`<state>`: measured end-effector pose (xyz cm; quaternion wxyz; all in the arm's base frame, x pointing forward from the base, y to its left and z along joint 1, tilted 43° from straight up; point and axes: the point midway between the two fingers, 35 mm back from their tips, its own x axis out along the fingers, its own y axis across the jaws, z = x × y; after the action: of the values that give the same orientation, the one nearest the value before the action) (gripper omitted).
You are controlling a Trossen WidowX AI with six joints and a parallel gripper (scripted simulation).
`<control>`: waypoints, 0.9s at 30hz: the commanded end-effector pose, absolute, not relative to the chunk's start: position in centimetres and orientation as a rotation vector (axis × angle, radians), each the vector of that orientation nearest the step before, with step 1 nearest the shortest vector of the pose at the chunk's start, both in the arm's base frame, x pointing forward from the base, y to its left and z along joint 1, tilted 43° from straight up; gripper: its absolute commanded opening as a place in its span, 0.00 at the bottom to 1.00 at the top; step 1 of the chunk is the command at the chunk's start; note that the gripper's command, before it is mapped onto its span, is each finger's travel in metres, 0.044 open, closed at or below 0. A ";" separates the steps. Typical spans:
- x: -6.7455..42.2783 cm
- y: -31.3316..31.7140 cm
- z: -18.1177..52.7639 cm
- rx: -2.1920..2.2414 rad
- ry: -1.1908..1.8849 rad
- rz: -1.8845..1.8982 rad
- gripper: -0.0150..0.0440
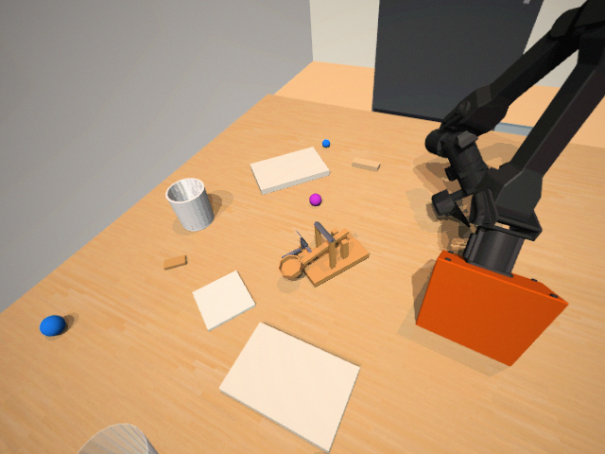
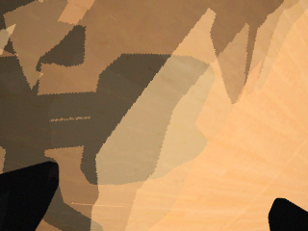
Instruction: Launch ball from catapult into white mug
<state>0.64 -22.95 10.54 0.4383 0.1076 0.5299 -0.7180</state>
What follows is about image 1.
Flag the blue ball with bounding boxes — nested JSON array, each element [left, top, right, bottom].
[[40, 316, 65, 337]]

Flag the cream flat square tile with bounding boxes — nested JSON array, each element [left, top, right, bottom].
[[193, 271, 256, 332]]

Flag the purple ball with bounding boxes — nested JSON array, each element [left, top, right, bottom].
[[309, 193, 321, 206]]

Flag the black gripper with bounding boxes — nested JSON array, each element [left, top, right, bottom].
[[431, 155, 488, 227]]

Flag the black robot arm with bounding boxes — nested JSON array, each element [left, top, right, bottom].
[[425, 0, 605, 278]]

